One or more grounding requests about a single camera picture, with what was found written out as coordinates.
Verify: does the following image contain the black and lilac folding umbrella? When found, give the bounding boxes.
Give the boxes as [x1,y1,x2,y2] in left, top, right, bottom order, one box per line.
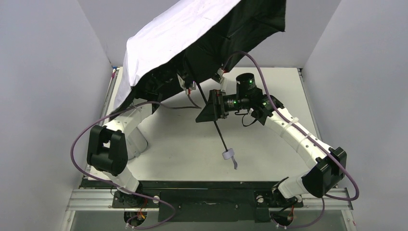
[110,0,287,170]

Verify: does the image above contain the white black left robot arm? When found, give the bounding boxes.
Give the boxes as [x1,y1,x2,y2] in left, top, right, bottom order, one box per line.
[87,97,164,194]

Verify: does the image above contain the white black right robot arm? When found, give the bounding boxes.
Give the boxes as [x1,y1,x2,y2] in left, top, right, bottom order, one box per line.
[195,73,347,200]

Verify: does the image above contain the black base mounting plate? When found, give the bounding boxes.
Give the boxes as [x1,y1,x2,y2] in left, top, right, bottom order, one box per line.
[112,180,303,223]

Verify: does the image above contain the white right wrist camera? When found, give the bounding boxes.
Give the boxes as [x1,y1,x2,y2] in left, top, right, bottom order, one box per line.
[211,68,226,85]

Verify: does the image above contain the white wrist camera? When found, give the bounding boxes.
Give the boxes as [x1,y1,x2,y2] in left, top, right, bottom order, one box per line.
[177,75,197,96]
[211,68,226,85]

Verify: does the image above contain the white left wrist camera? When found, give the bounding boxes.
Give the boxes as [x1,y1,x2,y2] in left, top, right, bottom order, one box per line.
[177,75,197,96]

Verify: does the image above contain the aluminium front frame rail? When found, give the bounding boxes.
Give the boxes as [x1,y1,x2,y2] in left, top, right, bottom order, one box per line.
[66,188,354,212]

